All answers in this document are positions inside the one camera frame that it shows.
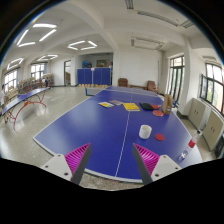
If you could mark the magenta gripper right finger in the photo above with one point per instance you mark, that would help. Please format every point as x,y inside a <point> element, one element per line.
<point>151,166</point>

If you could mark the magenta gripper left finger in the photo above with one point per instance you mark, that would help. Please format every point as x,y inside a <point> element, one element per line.
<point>70,166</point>

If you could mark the red round lid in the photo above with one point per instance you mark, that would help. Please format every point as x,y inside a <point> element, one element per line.
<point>159,137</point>

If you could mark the white cup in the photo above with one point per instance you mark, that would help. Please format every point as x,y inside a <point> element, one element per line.
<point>145,131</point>

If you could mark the red ping pong paddle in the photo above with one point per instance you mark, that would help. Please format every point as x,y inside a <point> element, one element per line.
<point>158,113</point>

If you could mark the clear bottle with red label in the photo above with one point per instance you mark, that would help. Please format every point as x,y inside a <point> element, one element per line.
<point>190,145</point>

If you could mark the blue ping pong table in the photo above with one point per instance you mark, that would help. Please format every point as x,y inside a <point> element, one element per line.
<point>32,97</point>
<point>113,131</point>

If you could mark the black pouch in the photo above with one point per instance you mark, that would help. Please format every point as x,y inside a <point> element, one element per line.
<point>146,106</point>

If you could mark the small red disc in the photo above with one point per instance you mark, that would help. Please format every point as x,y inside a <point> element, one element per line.
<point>155,106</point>

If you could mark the yellow book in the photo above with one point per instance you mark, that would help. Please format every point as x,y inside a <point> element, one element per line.
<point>131,107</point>

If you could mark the colourful booklet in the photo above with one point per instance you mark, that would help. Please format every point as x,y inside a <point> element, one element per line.
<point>106,104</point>

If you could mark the brown paper bag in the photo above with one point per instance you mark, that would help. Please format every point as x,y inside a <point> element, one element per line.
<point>167,104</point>

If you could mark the grey booklet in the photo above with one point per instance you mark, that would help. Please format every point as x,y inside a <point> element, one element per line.
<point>116,102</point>

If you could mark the brown armchair right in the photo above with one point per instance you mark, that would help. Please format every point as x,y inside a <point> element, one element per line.
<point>151,86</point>

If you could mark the brown armchair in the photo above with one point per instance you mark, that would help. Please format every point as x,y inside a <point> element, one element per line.
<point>122,82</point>
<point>151,86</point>

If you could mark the white cabinet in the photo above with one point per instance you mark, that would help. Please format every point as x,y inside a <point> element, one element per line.
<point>208,121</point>

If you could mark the brown armchair left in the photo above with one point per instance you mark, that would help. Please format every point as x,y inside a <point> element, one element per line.
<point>122,82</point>

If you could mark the blue partition boards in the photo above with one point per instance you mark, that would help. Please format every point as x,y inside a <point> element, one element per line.
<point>100,76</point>

